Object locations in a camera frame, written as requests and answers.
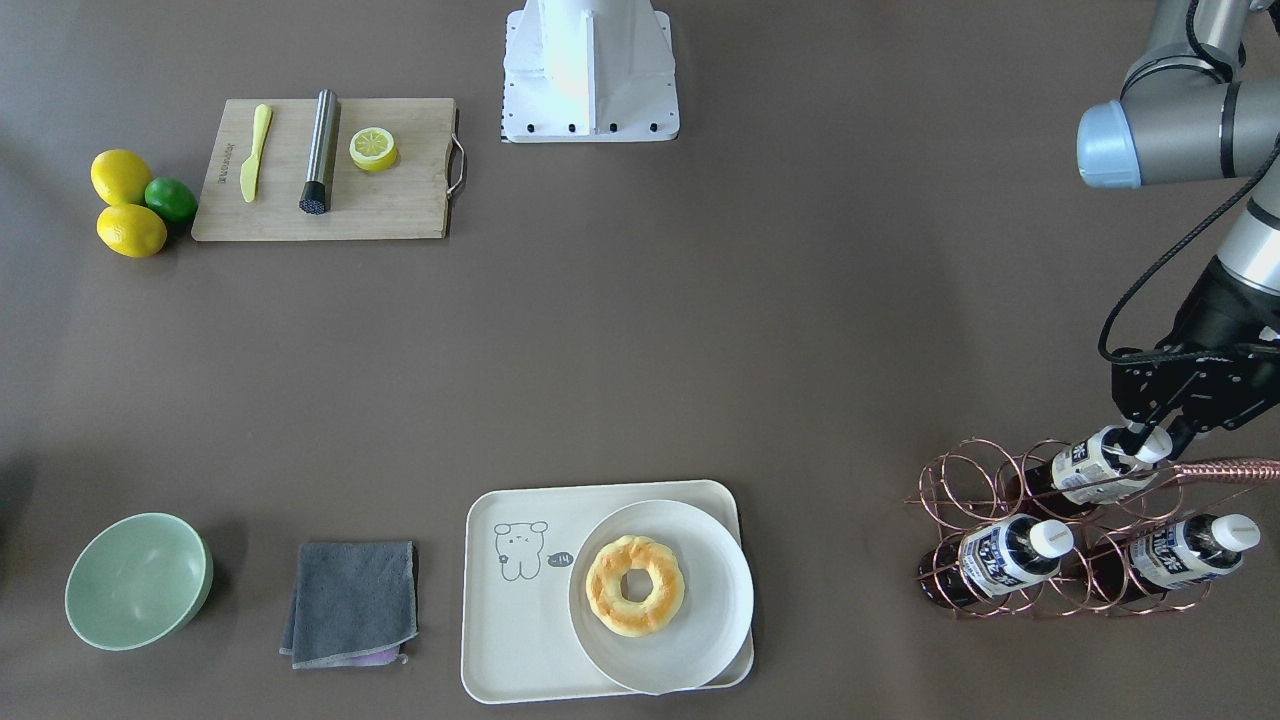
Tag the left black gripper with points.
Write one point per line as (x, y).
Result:
(1226, 308)

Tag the tea bottle white cap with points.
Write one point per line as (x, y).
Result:
(1083, 477)

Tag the tea bottle in rack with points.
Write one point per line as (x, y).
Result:
(1174, 557)
(1000, 558)

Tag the cream serving tray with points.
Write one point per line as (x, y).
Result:
(521, 548)

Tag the white round plate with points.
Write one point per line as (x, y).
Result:
(709, 629)

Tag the glazed donut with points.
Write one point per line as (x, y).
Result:
(608, 601)

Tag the wooden cutting board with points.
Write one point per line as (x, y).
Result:
(406, 202)

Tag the grey folded cloth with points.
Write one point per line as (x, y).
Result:
(353, 604)

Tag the half lemon slice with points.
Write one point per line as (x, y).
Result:
(373, 149)

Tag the steel muddler black tip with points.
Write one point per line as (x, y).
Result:
(314, 199)

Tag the yellow plastic knife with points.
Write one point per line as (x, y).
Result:
(249, 171)

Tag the green lime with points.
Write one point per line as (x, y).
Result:
(171, 200)

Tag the green ceramic bowl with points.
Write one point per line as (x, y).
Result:
(140, 579)

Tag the yellow lemon front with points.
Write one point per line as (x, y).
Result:
(132, 230)

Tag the yellow lemon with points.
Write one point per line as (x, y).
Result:
(132, 230)
(120, 177)

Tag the yellow lemon back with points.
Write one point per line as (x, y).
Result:
(120, 177)

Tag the copper wire bottle rack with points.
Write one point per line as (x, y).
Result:
(977, 483)

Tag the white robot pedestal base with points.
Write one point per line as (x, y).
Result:
(589, 72)

